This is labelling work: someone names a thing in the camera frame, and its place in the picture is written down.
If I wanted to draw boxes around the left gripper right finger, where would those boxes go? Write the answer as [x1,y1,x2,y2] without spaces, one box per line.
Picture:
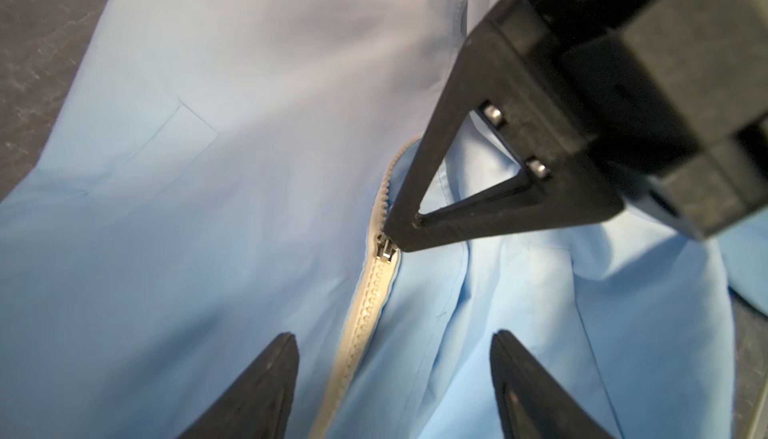
[490,330,610,439]

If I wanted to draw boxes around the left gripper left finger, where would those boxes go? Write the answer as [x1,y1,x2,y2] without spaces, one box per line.
[179,333,300,439]

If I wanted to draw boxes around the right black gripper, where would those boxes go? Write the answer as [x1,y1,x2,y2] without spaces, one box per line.
[384,0,767,252]

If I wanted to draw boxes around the light blue jacket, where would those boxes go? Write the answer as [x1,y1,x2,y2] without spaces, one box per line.
[1,0,767,438]

